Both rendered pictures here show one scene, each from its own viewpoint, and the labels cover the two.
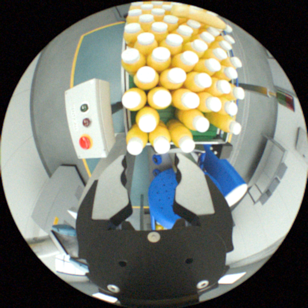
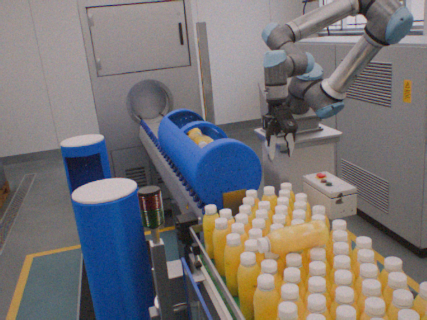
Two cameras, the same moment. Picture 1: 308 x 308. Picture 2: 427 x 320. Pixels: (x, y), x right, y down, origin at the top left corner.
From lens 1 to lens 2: 143 cm
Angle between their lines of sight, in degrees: 44
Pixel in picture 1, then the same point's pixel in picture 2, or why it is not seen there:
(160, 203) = (253, 161)
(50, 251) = (335, 77)
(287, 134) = not seen: outside the picture
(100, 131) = (311, 181)
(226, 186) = (133, 206)
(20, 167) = not seen: outside the picture
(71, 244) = (318, 100)
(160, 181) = (252, 185)
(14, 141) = not seen: outside the picture
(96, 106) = (320, 186)
